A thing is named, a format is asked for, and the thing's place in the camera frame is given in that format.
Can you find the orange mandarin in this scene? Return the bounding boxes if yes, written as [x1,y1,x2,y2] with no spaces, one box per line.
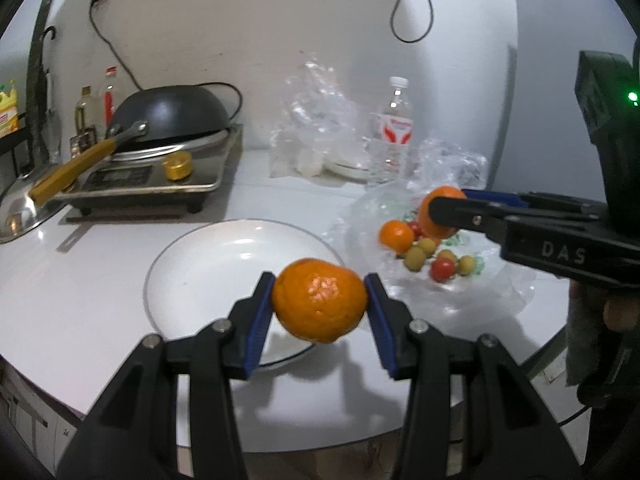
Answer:
[271,258,368,344]
[416,185,466,240]
[378,220,414,256]

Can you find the yellow green longan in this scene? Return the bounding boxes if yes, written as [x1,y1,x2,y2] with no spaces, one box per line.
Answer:
[457,255,476,275]
[436,249,458,262]
[416,236,439,258]

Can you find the red cherry tomato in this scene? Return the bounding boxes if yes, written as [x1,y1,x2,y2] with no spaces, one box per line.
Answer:
[408,221,422,240]
[430,258,457,283]

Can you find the orange mandarin front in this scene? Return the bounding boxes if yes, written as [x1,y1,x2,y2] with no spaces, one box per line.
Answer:
[271,258,368,344]

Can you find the yellow green longan fruit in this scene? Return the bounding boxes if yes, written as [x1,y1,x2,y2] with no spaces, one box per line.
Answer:
[404,246,427,272]

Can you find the crumpled bag right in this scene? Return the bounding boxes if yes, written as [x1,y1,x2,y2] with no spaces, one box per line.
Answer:
[405,138,489,190]

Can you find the grey refrigerator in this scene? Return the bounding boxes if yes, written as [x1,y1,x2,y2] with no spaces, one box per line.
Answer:
[512,0,640,201]

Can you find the printed clear plastic bag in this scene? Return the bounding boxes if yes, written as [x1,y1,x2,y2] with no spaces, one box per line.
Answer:
[324,182,535,336]

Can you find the clear water bottle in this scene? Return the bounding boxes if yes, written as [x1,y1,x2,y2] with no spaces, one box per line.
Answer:
[368,76,413,186]

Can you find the white dish under bag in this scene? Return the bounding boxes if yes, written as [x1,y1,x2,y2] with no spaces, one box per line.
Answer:
[324,158,373,183]

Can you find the white round plate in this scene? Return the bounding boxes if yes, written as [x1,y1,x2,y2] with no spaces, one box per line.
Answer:
[144,219,343,340]

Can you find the crumpled clear plastic bag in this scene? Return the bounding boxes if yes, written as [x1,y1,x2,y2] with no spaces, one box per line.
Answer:
[269,54,370,179]

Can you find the steel pot lid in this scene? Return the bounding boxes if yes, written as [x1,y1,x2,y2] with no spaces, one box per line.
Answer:
[0,162,64,244]

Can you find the steel induction cooker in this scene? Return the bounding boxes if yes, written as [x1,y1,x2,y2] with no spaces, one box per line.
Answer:
[56,124,243,216]

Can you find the dark vertical pipe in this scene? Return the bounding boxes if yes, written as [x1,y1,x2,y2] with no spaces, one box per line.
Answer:
[25,0,53,167]

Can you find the black metal shelf rack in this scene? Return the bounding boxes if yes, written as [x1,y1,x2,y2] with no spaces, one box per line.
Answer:
[0,127,35,177]

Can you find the oil bottle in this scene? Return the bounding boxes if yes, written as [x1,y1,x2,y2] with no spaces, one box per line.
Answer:
[70,86,100,155]

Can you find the red label sauce bottle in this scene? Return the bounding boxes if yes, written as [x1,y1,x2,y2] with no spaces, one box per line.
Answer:
[100,66,124,127]

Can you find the yellow detergent bottle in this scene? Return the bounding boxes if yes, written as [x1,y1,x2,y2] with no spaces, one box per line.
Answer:
[0,79,20,138]

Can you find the black hood power cable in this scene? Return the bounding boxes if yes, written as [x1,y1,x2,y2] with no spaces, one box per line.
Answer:
[389,0,434,45]

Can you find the black cooker power cable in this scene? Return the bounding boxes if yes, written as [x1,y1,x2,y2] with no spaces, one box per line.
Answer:
[88,0,244,129]

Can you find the black wok with wooden handle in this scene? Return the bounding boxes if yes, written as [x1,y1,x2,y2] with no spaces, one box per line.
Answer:
[28,84,231,206]

